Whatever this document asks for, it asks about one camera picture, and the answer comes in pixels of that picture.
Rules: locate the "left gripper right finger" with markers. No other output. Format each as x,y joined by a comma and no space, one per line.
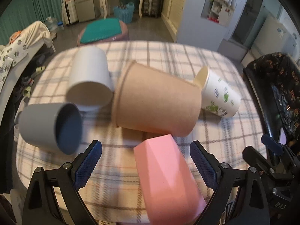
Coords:
239,194

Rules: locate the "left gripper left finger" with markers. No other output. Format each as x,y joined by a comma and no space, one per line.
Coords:
41,206

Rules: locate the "pink faceted cup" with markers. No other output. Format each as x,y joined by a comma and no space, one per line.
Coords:
171,194

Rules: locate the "grey plastic cup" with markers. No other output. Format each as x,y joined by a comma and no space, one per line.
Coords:
55,127

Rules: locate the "white floral paper cup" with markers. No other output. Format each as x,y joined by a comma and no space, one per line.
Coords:
217,96

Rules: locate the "brown paper cup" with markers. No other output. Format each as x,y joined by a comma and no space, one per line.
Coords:
153,101

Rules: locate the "black chair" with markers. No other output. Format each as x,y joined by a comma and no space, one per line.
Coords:
267,109

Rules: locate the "plaid table cloth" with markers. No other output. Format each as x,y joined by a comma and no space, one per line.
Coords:
113,192

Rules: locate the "black floral garment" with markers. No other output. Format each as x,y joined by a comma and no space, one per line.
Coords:
282,74

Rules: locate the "white washing machine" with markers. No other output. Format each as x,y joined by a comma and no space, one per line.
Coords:
275,37

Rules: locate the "patterned white towel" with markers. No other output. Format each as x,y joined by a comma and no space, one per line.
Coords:
11,55

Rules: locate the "bed with beige blanket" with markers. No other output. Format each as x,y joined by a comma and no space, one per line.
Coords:
36,36

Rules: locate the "water bottle jug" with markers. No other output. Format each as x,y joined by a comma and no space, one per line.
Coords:
51,24

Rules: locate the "teal cushion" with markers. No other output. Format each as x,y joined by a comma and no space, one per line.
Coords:
100,30

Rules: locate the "pink round stool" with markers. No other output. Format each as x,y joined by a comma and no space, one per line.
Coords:
124,36

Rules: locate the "white suitcase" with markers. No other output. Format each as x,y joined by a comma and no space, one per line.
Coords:
69,12

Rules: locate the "louvered wardrobe door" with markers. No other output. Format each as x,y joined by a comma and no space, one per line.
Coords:
172,11

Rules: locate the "teal curtain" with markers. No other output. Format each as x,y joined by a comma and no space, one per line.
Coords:
21,13

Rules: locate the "blue laundry basket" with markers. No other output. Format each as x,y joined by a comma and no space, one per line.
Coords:
124,12

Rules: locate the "small silver fridge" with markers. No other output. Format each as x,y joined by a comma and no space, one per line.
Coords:
87,9

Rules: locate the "black suitcase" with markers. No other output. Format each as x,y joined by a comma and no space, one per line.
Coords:
151,7

